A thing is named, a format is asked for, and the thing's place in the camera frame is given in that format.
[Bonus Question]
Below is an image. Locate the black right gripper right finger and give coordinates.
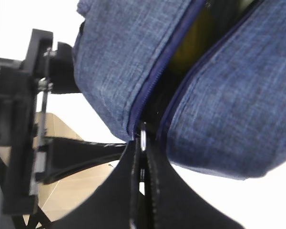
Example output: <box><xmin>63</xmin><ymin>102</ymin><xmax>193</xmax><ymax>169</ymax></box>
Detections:
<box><xmin>146</xmin><ymin>143</ymin><xmax>243</xmax><ymax>229</ymax></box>

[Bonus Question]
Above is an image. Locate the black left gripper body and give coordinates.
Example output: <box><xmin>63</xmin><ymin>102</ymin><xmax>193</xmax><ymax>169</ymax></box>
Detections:
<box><xmin>0</xmin><ymin>29</ymin><xmax>53</xmax><ymax>215</ymax></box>

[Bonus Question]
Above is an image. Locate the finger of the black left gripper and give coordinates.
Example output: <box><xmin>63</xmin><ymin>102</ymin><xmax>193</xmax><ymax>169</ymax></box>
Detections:
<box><xmin>35</xmin><ymin>137</ymin><xmax>126</xmax><ymax>185</ymax></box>
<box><xmin>49</xmin><ymin>42</ymin><xmax>80</xmax><ymax>94</ymax></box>

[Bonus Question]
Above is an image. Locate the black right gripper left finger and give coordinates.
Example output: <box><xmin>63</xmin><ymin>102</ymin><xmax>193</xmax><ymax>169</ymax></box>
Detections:
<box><xmin>51</xmin><ymin>140</ymin><xmax>142</xmax><ymax>229</ymax></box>

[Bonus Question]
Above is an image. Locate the navy blue lunch bag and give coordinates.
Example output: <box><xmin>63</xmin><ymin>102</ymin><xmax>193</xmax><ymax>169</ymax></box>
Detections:
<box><xmin>73</xmin><ymin>0</ymin><xmax>286</xmax><ymax>180</ymax></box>

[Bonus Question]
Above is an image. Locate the yellow lemon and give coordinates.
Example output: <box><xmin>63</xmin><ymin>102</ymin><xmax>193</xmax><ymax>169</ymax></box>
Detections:
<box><xmin>168</xmin><ymin>8</ymin><xmax>215</xmax><ymax>75</ymax></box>

